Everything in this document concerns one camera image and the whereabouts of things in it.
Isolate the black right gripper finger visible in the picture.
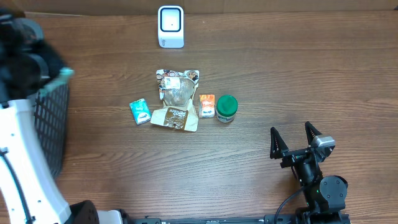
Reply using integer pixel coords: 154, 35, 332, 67
270, 127, 289, 159
305, 121, 322, 145

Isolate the green lid jar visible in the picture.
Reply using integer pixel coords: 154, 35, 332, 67
216, 95, 238, 123

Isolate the orange snack packet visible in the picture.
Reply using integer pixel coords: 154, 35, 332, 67
199, 95, 215, 118

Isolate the clear brown bread bag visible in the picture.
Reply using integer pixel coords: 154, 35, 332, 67
150, 69, 200, 132

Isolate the teal tissue packet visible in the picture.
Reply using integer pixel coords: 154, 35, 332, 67
129, 98, 151, 125

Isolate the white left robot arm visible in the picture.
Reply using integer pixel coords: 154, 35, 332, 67
1, 8, 126, 224

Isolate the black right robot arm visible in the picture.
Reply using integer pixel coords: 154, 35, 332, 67
264, 121, 351, 224

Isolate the white barcode scanner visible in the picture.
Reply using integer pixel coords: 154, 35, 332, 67
157, 5, 185, 49

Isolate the grey plastic basket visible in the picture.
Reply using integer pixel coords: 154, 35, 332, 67
29, 67, 74, 179

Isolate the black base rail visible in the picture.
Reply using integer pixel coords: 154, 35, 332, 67
130, 213, 351, 224

